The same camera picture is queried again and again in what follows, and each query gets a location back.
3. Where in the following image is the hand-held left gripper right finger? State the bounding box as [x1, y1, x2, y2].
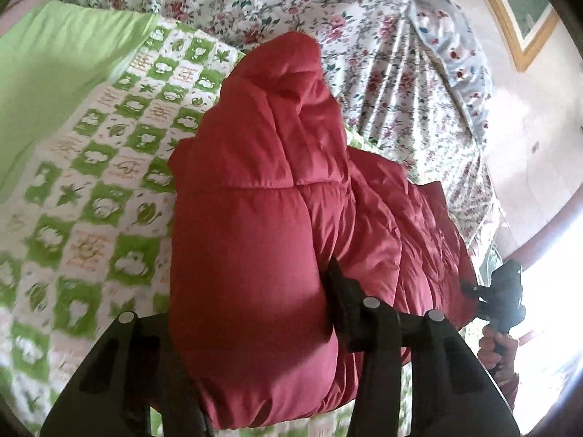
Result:
[325, 255, 522, 437]

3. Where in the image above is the framed picture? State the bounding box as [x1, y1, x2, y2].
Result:
[465, 0, 561, 74]

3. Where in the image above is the pink blanket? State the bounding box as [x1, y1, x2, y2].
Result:
[0, 0, 74, 32]

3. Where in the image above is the person's right hand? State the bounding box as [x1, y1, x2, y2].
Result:
[477, 321, 520, 374]

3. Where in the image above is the green checked bedsheet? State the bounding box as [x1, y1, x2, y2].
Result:
[0, 16, 411, 437]

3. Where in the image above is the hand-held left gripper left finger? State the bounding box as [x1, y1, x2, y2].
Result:
[40, 310, 215, 437]

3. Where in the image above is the red quilted jacket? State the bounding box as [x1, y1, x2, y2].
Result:
[166, 33, 479, 431]

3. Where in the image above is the light blue floral pillow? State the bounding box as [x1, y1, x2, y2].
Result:
[405, 0, 495, 146]

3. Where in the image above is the person's right forearm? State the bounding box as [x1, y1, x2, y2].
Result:
[494, 371, 520, 413]

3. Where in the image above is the floral quilt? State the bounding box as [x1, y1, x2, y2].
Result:
[61, 0, 502, 256]

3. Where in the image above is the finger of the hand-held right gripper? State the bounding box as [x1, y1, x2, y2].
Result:
[461, 281, 490, 307]

